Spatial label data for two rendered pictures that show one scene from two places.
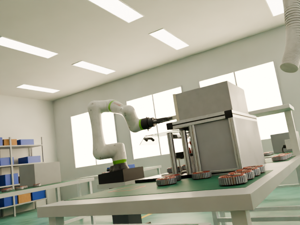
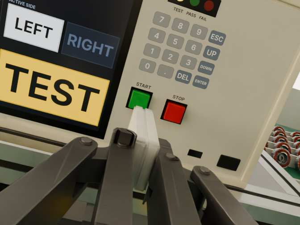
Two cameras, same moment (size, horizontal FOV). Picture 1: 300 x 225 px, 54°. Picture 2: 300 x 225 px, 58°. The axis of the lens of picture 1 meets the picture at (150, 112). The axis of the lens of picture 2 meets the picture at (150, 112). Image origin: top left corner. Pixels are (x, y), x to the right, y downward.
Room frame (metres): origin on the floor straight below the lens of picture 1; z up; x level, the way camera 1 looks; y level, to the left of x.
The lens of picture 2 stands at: (2.28, -0.03, 1.25)
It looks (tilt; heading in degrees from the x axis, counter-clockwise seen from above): 16 degrees down; 232
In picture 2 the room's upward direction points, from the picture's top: 18 degrees clockwise
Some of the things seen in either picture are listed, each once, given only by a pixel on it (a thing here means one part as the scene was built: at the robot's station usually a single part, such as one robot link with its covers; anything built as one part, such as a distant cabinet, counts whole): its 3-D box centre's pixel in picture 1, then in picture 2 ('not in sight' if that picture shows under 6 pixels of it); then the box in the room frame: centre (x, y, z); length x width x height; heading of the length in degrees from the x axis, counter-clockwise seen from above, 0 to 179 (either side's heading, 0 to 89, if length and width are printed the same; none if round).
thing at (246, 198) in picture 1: (214, 175); not in sight; (2.14, -0.39, 0.72); 2.20 x 1.01 x 0.05; 150
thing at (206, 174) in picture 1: (201, 175); not in sight; (1.71, -0.24, 0.77); 0.11 x 0.11 x 0.04
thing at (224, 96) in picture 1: (212, 105); (102, 37); (2.09, -0.45, 1.22); 0.44 x 0.39 x 0.20; 150
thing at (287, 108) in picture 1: (276, 133); not in sight; (2.75, -1.14, 0.98); 0.37 x 0.35 x 0.46; 150
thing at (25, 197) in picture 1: (20, 198); not in sight; (7.98, 3.74, 0.39); 0.40 x 0.36 x 0.21; 58
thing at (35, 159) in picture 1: (29, 160); not in sight; (8.28, 3.55, 1.37); 0.42 x 0.42 x 0.19; 60
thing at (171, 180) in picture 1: (166, 181); not in sight; (1.63, -0.04, 0.77); 0.11 x 0.11 x 0.04
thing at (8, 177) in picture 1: (7, 180); not in sight; (7.67, 3.90, 0.92); 0.42 x 0.36 x 0.28; 59
